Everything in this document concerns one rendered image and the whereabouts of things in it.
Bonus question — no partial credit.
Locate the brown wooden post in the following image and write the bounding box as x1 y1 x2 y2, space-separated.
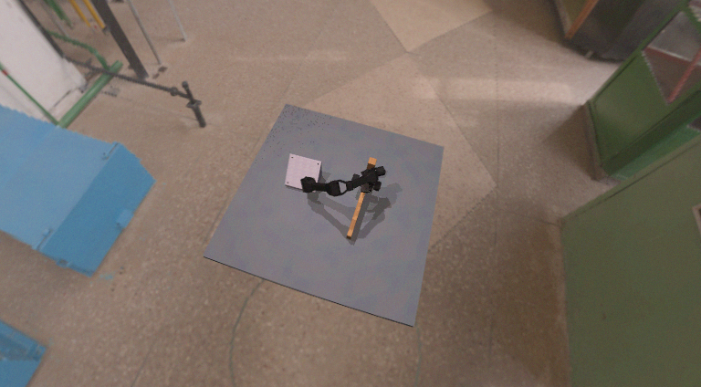
366 157 377 170

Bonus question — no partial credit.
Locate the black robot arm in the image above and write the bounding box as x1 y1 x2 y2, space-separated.
300 166 386 196

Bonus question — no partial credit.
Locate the brown wooden board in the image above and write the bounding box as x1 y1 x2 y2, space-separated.
346 193 365 239

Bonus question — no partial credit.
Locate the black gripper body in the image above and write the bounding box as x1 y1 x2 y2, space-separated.
351 174 382 191

